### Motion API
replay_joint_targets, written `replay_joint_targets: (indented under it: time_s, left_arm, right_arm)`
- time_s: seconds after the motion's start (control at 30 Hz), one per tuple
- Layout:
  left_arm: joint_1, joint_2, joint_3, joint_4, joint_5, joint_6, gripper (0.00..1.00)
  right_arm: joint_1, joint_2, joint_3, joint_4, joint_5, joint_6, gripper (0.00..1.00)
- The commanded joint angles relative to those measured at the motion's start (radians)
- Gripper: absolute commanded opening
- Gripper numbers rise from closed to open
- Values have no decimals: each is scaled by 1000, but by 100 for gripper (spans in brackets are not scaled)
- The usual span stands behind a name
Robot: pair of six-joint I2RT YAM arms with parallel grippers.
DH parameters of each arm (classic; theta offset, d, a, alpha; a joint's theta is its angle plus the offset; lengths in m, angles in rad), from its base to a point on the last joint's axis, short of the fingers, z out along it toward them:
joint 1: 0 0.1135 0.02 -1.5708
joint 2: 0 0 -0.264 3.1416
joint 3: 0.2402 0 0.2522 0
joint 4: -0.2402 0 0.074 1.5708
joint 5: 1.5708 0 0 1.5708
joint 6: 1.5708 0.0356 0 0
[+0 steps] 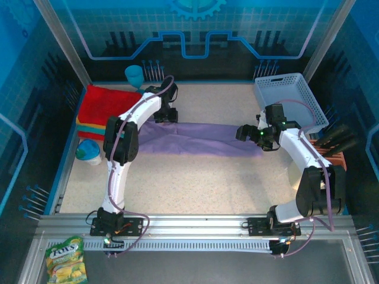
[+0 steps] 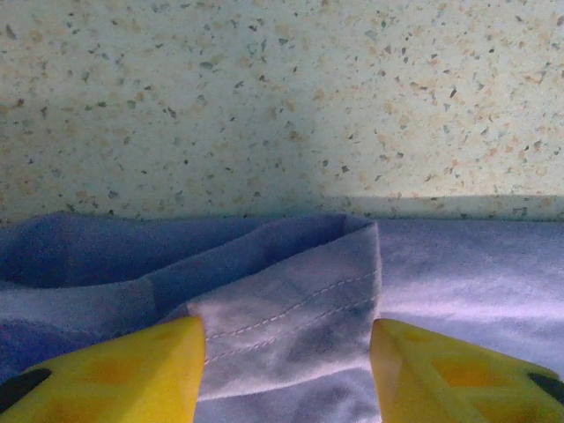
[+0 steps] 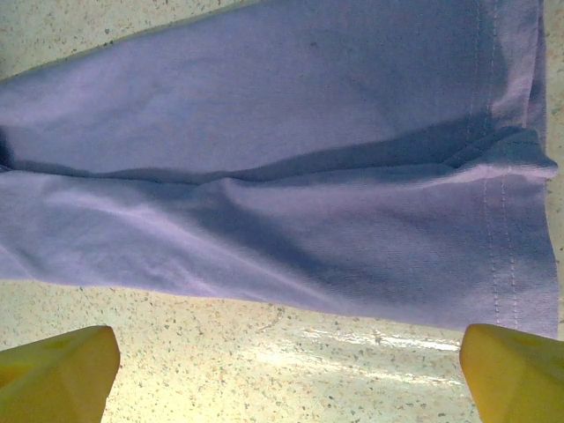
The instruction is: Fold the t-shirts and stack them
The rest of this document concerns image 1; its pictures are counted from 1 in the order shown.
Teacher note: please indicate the green yellow candy bag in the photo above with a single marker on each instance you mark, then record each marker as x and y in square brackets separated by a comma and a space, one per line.
[66, 260]

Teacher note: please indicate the aluminium mounting rail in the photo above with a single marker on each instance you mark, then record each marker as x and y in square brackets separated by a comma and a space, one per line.
[195, 226]

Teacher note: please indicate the blue and white bowl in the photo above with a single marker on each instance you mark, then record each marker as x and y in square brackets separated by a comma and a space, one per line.
[89, 151]

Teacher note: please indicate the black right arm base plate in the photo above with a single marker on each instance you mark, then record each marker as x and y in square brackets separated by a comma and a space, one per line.
[257, 226]

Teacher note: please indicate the teal folded t-shirt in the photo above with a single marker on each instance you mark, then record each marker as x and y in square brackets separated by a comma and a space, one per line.
[90, 130]

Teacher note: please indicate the aluminium frame post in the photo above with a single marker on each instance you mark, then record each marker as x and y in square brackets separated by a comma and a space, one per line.
[325, 44]
[65, 44]

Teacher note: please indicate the purple t-shirt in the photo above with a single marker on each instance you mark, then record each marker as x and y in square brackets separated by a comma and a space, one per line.
[201, 139]

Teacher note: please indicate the small black circuit board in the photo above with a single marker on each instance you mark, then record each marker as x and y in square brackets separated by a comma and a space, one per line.
[114, 245]
[279, 247]

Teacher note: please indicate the lavender plastic basket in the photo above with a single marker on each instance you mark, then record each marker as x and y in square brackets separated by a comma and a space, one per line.
[296, 88]

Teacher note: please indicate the terracotta knife holder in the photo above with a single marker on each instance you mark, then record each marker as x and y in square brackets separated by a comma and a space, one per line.
[336, 159]

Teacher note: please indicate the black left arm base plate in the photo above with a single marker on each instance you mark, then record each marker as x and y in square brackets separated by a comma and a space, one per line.
[133, 226]

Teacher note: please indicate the blue plastic goblet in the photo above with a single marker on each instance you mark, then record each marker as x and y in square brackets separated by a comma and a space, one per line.
[134, 75]

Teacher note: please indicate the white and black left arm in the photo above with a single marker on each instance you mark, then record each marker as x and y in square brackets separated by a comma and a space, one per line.
[148, 105]

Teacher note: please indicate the large red folded t-shirt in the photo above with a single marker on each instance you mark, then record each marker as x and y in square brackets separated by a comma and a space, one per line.
[103, 102]

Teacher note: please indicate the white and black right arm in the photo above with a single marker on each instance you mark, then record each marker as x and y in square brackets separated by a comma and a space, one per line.
[296, 145]

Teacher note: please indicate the yellow folded t-shirt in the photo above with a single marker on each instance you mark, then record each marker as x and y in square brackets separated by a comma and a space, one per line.
[89, 125]

